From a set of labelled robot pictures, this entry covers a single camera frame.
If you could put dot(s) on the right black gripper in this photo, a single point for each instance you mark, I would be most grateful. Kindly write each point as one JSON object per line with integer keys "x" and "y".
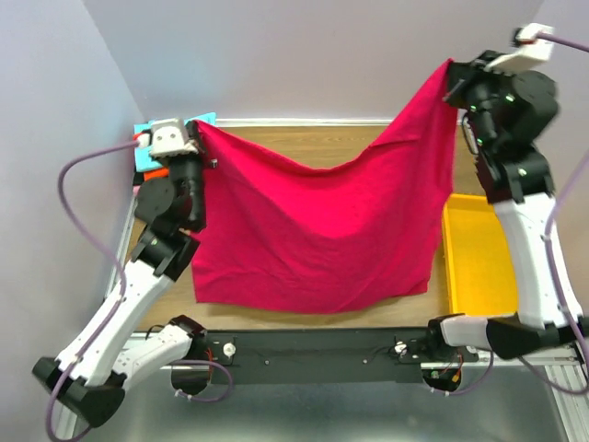
{"x": 460, "y": 80}

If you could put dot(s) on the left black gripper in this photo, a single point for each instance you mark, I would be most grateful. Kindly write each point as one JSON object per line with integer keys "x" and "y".
{"x": 186, "y": 163}

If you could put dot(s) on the red t shirt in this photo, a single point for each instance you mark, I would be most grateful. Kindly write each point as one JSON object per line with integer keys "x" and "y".
{"x": 283, "y": 236}

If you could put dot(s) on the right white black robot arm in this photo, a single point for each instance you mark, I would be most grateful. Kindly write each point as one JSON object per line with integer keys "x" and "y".
{"x": 508, "y": 104}

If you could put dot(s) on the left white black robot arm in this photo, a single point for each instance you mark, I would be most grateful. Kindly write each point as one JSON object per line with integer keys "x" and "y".
{"x": 93, "y": 373}

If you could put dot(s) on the folded orange t shirt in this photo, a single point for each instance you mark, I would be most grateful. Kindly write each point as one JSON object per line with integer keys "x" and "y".
{"x": 156, "y": 173}

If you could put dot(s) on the folded cyan t shirt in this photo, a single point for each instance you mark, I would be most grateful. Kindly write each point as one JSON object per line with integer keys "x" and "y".
{"x": 142, "y": 153}

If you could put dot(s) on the folded black t shirt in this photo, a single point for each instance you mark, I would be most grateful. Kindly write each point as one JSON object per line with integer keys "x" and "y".
{"x": 138, "y": 178}

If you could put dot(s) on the yellow plastic bin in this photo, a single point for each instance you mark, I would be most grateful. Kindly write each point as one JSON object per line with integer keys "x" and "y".
{"x": 479, "y": 273}

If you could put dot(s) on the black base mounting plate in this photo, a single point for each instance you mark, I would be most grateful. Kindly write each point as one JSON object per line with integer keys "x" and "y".
{"x": 322, "y": 356}

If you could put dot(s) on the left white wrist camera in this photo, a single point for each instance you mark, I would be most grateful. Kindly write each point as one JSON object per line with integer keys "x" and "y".
{"x": 166, "y": 138}

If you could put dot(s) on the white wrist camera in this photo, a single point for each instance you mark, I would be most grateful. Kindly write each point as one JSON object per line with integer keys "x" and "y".
{"x": 529, "y": 54}
{"x": 166, "y": 138}

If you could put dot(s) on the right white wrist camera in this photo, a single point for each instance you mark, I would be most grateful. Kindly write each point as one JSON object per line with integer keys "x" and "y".
{"x": 529, "y": 54}

